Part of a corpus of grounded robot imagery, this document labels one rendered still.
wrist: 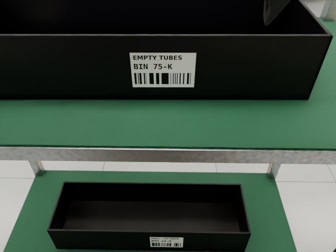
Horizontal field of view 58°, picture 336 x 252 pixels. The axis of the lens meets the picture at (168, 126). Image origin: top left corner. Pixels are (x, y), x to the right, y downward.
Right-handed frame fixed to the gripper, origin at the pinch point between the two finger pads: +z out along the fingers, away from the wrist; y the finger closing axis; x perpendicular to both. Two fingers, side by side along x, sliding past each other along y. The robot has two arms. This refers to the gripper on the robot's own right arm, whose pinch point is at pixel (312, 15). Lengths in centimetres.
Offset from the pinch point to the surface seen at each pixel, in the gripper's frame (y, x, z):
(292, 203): -45, 6, 122
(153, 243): 19, 23, 69
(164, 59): 15.9, -2.4, 11.9
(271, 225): -18, 18, 77
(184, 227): 10, 18, 76
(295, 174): -52, -10, 130
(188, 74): 12.3, -1.2, 14.1
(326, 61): -15.2, -9.6, 23.8
